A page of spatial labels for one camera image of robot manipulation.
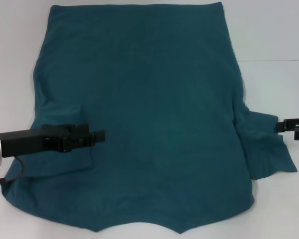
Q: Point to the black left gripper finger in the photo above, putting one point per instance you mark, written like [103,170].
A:
[89,139]

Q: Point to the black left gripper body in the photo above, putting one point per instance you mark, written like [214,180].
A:
[32,142]

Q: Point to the teal blue shirt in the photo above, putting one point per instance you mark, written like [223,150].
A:
[152,87]

